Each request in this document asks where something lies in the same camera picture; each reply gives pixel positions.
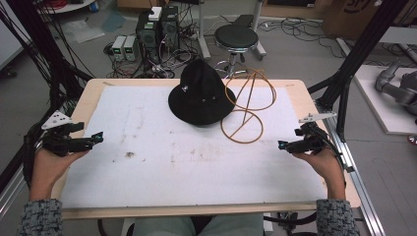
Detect cardboard box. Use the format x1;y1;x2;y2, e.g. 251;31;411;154
320;0;417;41

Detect tan wire hat stand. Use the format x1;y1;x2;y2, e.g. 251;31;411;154
219;67;278;145

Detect black computer tower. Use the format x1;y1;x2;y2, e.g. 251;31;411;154
135;11;161;63
158;5;181;51

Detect black frame post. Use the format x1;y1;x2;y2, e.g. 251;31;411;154
5;0;94;112
307;0;410;143

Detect person's right hand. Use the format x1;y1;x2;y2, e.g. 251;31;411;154
292;147;347;201

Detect aluminium rail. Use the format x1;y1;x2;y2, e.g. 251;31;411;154
315;97;387;236

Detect black bucket hat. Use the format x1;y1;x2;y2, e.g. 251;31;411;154
167;58;237;127

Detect person's left hand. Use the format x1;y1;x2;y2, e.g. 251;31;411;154
30;147;90;202

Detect white table mat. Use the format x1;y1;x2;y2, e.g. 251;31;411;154
60;85;328;209

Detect tangle of floor cables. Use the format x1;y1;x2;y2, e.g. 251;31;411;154
103;6;210;80

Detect black round stool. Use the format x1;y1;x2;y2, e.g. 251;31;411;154
213;24;260;79

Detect person's legs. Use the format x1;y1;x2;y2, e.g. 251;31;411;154
132;212;266;236

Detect white floor board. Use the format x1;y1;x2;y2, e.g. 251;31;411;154
353;64;417;136

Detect grey power supply unit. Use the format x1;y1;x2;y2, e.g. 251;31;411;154
111;34;128;61
123;34;140;62

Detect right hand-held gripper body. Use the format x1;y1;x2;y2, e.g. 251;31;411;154
290;112;338;155

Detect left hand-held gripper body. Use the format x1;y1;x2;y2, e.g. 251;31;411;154
40;110;92;157

